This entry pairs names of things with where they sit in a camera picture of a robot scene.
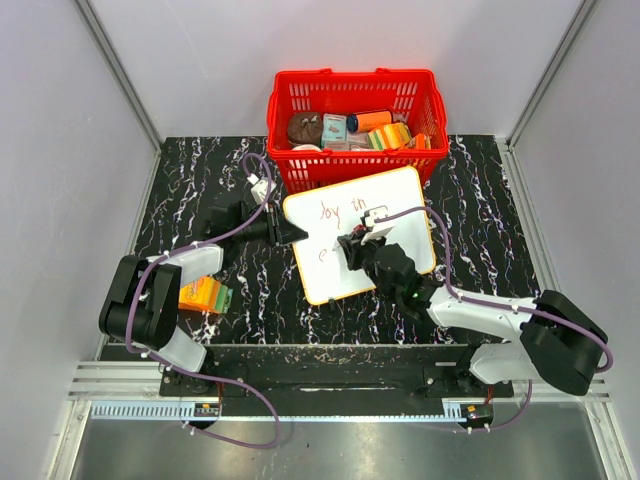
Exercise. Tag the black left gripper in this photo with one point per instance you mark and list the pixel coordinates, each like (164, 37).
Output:
(281, 230)

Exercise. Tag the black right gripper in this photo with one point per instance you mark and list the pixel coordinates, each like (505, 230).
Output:
(354, 249)

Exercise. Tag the red whiteboard marker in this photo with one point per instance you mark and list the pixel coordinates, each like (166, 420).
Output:
(348, 239)

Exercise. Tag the yellow framed whiteboard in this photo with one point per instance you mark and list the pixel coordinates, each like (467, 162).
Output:
(361, 209)

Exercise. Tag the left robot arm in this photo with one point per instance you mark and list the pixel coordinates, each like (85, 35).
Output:
(142, 303)

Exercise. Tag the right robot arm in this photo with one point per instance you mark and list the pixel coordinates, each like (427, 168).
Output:
(547, 338)

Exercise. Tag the orange green snack box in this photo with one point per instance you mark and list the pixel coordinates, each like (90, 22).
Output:
(206, 295)

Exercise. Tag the red plastic basket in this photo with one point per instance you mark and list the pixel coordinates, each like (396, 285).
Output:
(411, 95)

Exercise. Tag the teal small box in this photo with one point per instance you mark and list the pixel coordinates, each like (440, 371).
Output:
(334, 128)

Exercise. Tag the yellow orange snack box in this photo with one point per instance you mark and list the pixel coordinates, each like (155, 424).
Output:
(392, 136)

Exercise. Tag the blue capped yellow bottle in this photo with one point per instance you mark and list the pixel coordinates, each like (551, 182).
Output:
(367, 121)

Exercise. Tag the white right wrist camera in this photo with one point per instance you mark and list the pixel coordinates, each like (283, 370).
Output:
(377, 224)

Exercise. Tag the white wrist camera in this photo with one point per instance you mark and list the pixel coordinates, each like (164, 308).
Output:
(377, 224)
(261, 188)

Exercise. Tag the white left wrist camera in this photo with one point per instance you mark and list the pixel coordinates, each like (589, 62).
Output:
(261, 188)

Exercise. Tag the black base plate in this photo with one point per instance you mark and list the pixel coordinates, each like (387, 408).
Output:
(259, 365)

